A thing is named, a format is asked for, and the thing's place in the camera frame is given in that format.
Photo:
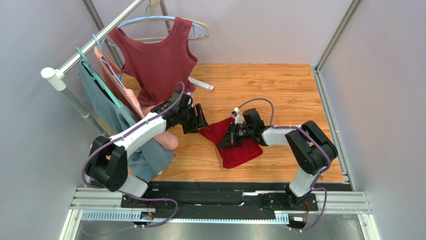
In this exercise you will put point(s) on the blue wire clothes hanger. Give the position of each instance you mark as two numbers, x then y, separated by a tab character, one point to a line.
100	44

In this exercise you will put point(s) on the red cloth napkin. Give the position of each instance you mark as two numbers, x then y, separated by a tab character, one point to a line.
235	156

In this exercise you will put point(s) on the wooden clothes hanger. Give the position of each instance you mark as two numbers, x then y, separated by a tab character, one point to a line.
180	28

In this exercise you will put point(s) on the white clothes rack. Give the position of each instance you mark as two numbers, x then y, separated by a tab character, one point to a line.
55	76

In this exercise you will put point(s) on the teal clothes hanger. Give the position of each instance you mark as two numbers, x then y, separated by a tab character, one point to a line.
95	77

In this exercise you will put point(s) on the light blue clothes hanger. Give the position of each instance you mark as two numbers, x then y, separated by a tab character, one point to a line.
200	30

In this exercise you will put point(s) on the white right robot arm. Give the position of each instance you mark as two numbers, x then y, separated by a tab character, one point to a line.
312	149

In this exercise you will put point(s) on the maroon tank top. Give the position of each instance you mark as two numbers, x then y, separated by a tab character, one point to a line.
156	67

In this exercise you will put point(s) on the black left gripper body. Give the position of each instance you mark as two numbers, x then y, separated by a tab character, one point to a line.
189	120

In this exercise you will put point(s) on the pink hanging shirt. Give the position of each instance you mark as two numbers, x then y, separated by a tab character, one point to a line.
127	96

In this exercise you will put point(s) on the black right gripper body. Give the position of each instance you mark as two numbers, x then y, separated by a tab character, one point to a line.
234	135

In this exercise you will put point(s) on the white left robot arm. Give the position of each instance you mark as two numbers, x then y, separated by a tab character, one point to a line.
107	163

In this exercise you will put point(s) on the grey-blue hanging shirt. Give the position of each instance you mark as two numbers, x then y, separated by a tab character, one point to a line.
151	158

